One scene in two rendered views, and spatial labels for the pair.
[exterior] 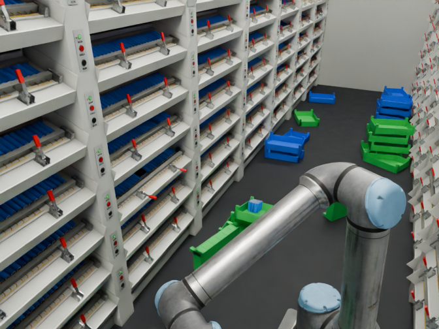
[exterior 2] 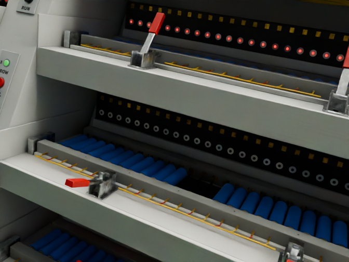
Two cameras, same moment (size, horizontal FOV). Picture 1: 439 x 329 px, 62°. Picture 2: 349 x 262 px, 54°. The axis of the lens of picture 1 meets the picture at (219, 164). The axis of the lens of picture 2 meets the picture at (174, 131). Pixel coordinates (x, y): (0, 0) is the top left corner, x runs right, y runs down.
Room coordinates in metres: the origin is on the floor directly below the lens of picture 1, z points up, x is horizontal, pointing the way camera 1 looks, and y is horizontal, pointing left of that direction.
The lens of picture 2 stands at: (1.41, -0.15, 0.63)
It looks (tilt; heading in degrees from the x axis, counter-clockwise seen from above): 3 degrees up; 87
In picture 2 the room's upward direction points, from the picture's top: 18 degrees clockwise
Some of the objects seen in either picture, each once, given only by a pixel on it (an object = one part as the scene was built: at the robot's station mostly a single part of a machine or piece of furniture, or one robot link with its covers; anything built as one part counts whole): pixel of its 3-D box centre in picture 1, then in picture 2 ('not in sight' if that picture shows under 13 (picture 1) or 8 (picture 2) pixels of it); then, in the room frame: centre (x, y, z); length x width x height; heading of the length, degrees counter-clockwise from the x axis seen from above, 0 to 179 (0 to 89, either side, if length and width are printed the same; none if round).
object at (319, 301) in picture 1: (319, 311); not in sight; (0.95, -0.38, 0.29); 0.17 x 0.15 x 0.18; 29
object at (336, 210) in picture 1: (345, 199); not in sight; (1.99, -0.83, 0.10); 0.30 x 0.08 x 0.20; 119
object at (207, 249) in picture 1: (215, 251); not in sight; (1.49, 0.02, 0.10); 0.30 x 0.08 x 0.20; 138
